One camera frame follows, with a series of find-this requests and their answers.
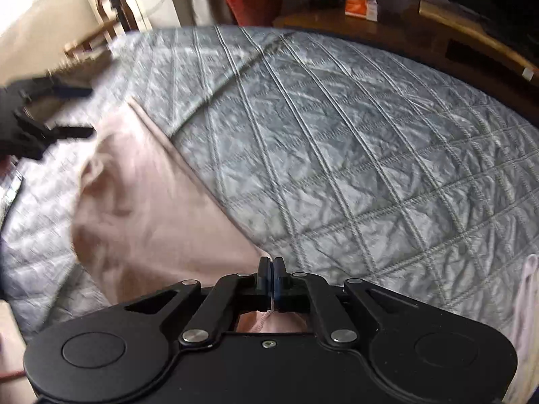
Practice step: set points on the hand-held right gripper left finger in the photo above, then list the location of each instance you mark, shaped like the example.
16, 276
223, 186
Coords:
265, 280

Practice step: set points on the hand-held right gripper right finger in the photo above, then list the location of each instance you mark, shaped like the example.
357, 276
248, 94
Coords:
278, 280

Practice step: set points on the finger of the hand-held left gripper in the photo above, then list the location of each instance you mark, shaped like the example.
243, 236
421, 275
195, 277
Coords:
59, 89
67, 131

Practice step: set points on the pink garment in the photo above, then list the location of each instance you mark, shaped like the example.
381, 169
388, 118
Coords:
147, 219

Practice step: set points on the wooden chair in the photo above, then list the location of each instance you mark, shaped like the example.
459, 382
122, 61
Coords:
109, 0

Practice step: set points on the grey quilted bedspread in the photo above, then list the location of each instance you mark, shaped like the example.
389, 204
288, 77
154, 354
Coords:
337, 155

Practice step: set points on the red plant pot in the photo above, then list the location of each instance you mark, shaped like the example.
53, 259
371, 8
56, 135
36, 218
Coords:
254, 8

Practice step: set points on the dark wooden cabinet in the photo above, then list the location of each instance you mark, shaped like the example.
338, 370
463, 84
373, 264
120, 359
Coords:
379, 38

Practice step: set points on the orange tissue box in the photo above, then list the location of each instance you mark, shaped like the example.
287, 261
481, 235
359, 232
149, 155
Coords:
360, 7

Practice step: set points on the wooden television stand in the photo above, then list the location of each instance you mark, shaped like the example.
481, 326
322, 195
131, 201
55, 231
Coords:
471, 29

